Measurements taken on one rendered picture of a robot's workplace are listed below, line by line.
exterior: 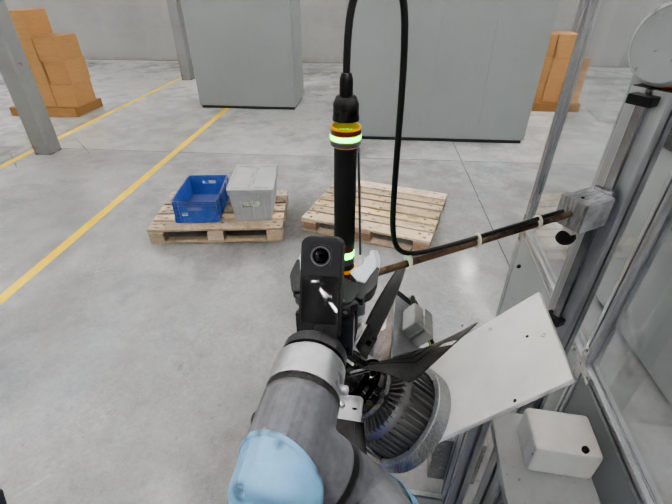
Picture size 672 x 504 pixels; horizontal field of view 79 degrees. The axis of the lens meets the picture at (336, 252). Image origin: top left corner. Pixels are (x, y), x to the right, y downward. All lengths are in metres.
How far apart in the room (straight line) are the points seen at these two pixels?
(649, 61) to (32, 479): 2.78
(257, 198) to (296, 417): 3.37
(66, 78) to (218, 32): 2.68
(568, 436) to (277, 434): 1.07
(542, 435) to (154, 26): 13.75
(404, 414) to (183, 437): 1.64
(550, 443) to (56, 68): 8.52
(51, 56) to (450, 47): 6.31
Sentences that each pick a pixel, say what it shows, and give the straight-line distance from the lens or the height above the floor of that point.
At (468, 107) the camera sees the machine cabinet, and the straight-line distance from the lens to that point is 6.31.
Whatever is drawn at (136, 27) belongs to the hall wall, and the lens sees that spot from 14.41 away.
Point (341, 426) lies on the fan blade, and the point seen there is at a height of 1.19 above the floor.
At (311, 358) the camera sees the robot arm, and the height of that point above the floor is 1.68.
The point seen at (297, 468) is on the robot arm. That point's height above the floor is 1.67.
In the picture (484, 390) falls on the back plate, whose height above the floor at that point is 1.22.
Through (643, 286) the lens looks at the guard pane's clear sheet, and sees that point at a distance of 1.30.
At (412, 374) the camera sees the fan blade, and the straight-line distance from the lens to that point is 0.72.
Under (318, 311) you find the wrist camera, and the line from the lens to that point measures 0.45.
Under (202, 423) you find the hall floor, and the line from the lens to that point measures 2.48.
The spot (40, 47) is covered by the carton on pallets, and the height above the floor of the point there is 1.08.
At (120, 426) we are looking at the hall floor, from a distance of 2.63.
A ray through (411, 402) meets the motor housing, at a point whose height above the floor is 1.17.
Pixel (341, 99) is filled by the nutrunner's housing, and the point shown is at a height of 1.85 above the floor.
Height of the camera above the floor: 1.98
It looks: 34 degrees down
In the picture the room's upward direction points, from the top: straight up
